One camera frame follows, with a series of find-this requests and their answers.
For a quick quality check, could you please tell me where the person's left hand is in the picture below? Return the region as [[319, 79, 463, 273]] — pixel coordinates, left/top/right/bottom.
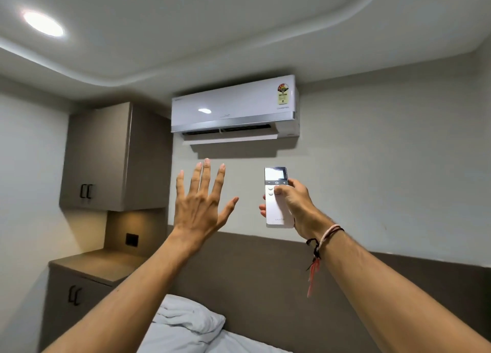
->
[[173, 158, 239, 248]]

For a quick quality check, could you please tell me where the person's right hand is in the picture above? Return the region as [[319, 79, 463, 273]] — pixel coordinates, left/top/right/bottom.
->
[[259, 178, 333, 241]]

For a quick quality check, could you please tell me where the white remote control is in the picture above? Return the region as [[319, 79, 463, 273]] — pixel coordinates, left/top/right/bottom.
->
[[264, 167, 295, 229]]

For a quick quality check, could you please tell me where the person's right forearm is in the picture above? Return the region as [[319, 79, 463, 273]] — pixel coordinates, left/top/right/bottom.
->
[[316, 228, 491, 353]]

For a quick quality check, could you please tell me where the person's left forearm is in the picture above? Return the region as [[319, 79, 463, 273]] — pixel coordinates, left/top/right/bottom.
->
[[42, 228, 202, 353]]

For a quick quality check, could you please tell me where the brown padded headboard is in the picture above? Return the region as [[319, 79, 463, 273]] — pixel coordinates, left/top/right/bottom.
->
[[168, 225, 491, 353]]

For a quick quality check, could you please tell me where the white pillow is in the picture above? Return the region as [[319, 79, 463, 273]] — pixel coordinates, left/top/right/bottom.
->
[[153, 294, 227, 335]]

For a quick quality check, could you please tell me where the white bed sheet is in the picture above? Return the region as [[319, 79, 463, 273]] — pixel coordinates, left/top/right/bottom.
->
[[137, 322, 292, 353]]

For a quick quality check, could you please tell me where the beige bedside cabinet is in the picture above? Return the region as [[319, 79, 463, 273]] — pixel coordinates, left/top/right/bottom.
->
[[38, 248, 148, 353]]

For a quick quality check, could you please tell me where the round ceiling light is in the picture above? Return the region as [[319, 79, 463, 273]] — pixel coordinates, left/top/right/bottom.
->
[[22, 10, 65, 38]]

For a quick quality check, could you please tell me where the red and white thread bracelet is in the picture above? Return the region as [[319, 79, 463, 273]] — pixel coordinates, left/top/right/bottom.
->
[[305, 224, 345, 298]]

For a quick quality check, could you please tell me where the beige wall cabinet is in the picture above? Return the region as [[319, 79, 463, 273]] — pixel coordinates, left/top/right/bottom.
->
[[59, 102, 173, 212]]

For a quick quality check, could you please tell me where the white wall air conditioner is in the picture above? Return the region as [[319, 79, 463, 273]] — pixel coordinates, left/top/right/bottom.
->
[[171, 75, 300, 146]]

